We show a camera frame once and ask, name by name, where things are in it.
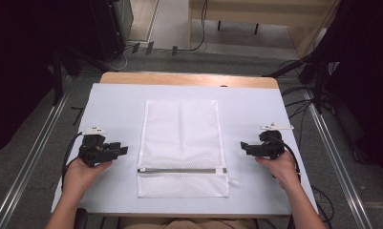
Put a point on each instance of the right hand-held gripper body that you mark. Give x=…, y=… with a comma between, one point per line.
x=270, y=144

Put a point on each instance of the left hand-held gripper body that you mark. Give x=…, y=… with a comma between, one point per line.
x=92, y=149

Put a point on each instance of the white mesh laundry bag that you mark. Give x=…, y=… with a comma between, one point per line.
x=182, y=143

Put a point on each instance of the person's right hand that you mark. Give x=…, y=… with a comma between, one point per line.
x=281, y=168

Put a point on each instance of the person's left hand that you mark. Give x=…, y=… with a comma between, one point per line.
x=80, y=176

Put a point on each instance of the white table cover sheet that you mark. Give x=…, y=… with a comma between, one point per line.
x=243, y=108

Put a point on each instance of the black chair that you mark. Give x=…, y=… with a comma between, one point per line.
x=80, y=219

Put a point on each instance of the black metal stand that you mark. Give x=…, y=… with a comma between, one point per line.
x=318, y=79
x=57, y=76

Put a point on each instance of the black cabinet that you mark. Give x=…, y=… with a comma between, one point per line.
x=111, y=28

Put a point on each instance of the light wooden bench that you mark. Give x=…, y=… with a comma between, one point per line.
x=259, y=12

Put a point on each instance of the metal floor rail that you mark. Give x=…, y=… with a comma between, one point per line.
x=26, y=165
x=337, y=165

